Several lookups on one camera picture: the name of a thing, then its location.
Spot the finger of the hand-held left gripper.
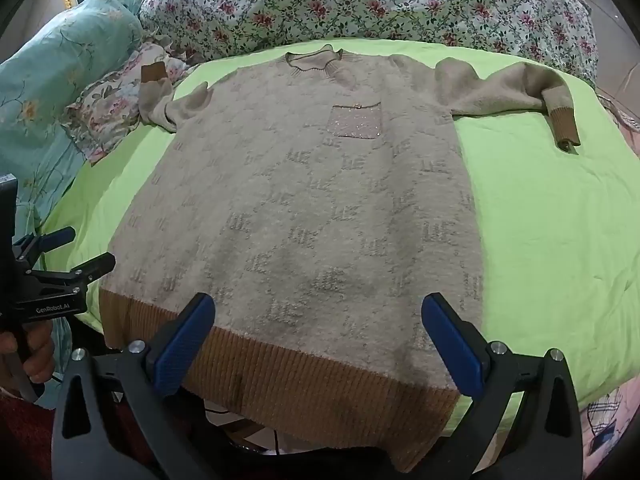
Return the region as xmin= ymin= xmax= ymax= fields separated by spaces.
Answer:
xmin=12 ymin=226 xmax=77 ymax=263
xmin=30 ymin=253 xmax=117 ymax=291

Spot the person's left forearm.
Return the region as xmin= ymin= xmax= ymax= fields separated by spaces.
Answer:
xmin=0 ymin=385 xmax=63 ymax=480

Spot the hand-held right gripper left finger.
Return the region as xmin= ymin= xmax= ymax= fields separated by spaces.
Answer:
xmin=51 ymin=292 xmax=217 ymax=480

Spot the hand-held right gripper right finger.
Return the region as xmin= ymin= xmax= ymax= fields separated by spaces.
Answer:
xmin=421 ymin=293 xmax=585 ymax=480

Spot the green bed sheet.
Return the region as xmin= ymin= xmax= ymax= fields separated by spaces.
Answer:
xmin=40 ymin=37 xmax=640 ymax=456

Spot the white red-flowered quilt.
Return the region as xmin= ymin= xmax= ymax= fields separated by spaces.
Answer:
xmin=137 ymin=0 xmax=598 ymax=91

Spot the person's left hand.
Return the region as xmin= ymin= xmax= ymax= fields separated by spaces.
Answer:
xmin=0 ymin=320 xmax=56 ymax=391

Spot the pastel floral pillow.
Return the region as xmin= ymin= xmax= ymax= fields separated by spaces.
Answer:
xmin=60 ymin=42 xmax=201 ymax=166

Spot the teal floral quilt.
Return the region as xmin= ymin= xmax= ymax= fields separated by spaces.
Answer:
xmin=0 ymin=0 xmax=166 ymax=356

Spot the pink plaid cloth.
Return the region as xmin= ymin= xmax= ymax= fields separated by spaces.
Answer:
xmin=585 ymin=380 xmax=640 ymax=461

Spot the black cable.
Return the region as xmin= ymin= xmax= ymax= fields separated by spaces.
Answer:
xmin=202 ymin=407 xmax=283 ymax=458

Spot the grey towel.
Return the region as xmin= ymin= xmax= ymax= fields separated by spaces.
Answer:
xmin=97 ymin=46 xmax=582 ymax=473

